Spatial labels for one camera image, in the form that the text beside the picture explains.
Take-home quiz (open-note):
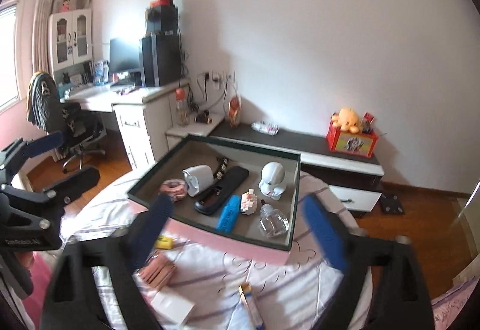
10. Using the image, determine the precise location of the clear glass bottle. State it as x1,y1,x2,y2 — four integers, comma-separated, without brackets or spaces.
258,198,290,238

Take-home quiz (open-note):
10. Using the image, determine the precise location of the white striped quilt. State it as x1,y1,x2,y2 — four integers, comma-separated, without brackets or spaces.
60,165,372,330

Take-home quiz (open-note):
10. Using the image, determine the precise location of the pink building block figure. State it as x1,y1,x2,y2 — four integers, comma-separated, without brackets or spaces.
240,191,260,217

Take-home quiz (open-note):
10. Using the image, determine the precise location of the clear bag with orange contents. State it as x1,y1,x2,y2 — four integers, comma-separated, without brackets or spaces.
228,93,242,128

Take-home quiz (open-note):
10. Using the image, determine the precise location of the white box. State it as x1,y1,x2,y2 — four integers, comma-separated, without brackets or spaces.
149,290,196,326

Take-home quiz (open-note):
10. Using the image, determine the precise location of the white astronaut figurine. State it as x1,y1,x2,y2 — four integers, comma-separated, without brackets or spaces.
258,162,287,201

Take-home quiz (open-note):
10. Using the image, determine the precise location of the black and white low cabinet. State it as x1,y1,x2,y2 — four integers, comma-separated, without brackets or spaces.
166,114,385,218

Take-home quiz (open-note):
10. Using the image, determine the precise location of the white glass door cabinet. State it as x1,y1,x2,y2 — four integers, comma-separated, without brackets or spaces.
49,8,94,71

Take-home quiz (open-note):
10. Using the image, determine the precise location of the black power cable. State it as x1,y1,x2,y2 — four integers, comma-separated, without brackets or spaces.
187,73,229,113

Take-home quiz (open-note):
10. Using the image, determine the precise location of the white curved plastic holder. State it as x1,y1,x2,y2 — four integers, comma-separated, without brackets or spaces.
182,165,214,198

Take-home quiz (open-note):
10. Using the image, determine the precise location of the pink quilt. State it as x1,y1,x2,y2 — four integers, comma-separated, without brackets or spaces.
431,277,480,330

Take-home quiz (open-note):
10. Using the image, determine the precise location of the red printed storage box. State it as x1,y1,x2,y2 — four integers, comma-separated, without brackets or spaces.
325,120,379,159

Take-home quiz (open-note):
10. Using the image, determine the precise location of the white snack packet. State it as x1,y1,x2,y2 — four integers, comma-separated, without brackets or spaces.
251,121,280,135

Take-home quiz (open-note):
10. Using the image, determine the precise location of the pink box with green rim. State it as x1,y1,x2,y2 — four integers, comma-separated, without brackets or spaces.
127,134,302,268

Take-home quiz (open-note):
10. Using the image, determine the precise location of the black remote control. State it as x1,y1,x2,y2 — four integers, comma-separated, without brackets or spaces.
194,166,250,216

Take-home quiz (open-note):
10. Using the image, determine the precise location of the black computer tower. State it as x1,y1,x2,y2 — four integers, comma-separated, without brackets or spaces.
139,32,181,87

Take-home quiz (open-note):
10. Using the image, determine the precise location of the grey jacket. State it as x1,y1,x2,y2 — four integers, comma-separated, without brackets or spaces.
26,71,62,132

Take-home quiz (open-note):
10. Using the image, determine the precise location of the black floor scale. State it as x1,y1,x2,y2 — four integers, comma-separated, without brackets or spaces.
379,193,406,216

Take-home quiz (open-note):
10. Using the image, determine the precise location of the pink donut block toy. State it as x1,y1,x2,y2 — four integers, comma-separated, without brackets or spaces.
159,180,188,205

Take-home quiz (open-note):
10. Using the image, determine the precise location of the white desk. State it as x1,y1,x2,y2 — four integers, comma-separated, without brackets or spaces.
56,84,190,169

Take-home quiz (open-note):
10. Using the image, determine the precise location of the black computer monitor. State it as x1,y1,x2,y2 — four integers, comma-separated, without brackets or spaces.
109,37,142,76

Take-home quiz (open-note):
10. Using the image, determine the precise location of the black cardboard box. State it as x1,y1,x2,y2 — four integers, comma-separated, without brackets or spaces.
145,3,179,34

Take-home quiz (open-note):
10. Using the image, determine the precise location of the beige curtain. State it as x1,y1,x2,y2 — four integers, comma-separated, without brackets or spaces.
33,0,81,75

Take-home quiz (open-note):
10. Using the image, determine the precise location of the blue packet on desk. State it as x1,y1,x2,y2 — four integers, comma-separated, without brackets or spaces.
93,60,109,85

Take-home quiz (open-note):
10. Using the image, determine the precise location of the window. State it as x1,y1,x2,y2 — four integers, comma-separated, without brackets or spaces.
0,3,19,113

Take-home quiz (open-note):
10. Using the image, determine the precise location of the orange octopus plush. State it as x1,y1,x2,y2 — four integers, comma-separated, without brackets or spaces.
331,107,362,133

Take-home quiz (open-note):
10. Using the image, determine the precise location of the rose gold round tin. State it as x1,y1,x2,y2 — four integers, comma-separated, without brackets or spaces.
134,253,178,290

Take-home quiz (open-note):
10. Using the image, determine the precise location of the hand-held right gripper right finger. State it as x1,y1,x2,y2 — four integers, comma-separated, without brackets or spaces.
300,194,436,330

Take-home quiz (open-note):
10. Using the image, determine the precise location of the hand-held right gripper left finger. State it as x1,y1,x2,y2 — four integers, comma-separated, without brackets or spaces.
41,193,175,330

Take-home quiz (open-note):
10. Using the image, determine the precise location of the blue and white carton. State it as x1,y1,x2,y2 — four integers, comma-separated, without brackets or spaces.
238,284,269,330

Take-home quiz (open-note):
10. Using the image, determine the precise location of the black office chair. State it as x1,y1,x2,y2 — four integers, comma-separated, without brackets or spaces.
26,71,106,173

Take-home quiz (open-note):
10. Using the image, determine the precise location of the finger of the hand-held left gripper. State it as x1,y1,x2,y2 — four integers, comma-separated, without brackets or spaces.
42,165,101,207
0,131,64,186

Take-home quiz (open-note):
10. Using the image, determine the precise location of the blue plastic case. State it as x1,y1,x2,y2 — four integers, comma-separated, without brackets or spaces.
215,195,241,232

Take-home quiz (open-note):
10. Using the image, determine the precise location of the red capped water bottle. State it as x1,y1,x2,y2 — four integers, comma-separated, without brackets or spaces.
175,88,191,127

